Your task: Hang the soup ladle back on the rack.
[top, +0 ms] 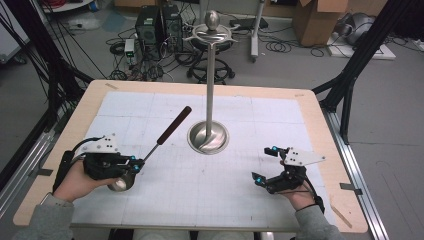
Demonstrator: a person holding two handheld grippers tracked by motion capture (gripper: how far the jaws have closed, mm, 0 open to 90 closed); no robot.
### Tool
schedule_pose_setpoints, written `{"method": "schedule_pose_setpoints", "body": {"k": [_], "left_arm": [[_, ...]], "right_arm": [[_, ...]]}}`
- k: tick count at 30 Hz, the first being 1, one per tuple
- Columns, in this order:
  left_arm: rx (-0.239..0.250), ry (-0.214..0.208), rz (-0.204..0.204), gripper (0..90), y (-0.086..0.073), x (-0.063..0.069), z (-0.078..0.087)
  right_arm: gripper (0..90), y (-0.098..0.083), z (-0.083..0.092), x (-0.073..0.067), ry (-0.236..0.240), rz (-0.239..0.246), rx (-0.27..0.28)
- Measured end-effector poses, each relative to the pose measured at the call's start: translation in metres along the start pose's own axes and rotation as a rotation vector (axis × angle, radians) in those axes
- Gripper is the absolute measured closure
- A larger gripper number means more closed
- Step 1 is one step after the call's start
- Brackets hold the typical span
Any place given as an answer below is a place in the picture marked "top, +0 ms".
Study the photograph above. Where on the aluminium rail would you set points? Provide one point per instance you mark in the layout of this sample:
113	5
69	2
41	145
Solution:
360	173
26	166

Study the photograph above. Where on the steel utensil stand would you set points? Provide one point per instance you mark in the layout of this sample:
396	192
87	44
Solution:
210	100

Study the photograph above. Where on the black frame stand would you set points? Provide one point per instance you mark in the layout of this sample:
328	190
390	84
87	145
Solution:
50	66
353	66

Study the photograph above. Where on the flat black device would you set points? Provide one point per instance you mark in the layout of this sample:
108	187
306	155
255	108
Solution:
248	23

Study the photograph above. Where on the black tape piece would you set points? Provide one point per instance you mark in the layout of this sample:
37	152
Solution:
350	188
43	172

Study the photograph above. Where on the person's right hand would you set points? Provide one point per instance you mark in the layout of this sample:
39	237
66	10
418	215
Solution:
300	198

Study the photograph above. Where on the wooden table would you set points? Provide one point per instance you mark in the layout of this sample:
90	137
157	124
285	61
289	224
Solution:
88	110

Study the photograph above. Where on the white stand pole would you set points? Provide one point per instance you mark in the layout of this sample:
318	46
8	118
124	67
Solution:
256	33

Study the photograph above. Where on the small grey power box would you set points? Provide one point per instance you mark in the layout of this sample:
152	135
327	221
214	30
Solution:
129	47

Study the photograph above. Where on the grey rounded device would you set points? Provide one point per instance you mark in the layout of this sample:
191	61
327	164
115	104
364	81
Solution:
358	28

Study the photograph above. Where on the cardboard box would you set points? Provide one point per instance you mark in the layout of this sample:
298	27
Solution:
316	26

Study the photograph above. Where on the white floor board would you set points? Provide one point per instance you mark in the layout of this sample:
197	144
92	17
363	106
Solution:
373	53

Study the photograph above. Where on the black computer tower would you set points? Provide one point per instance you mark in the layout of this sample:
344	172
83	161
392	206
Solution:
146	28
172	26

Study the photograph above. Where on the black wheeled stool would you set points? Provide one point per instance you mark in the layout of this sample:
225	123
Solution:
223	71

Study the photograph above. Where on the person's left hand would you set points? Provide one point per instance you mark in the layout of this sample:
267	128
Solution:
75	183

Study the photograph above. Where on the wooden stick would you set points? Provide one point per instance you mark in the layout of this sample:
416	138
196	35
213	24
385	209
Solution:
340	216

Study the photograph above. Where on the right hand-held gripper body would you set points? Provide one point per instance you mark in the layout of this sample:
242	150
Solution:
301	156

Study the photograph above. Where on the white grid paper mat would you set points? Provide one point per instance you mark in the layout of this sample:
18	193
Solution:
233	193

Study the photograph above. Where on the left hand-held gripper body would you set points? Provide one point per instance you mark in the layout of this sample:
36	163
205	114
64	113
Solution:
103	163

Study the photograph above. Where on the white cabinet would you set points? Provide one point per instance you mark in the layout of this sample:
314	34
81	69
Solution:
10	36

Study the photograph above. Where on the white round table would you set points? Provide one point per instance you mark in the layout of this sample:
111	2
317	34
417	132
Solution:
66	5

